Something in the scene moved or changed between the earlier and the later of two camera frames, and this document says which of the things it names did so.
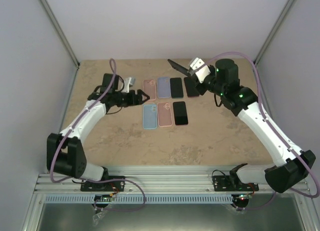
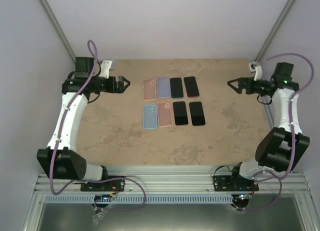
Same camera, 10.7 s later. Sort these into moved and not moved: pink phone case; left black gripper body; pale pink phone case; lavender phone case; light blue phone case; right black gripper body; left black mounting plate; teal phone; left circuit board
Moved: right black gripper body; left black gripper body
Not moved: left circuit board; lavender phone case; pink phone case; light blue phone case; teal phone; left black mounting plate; pale pink phone case
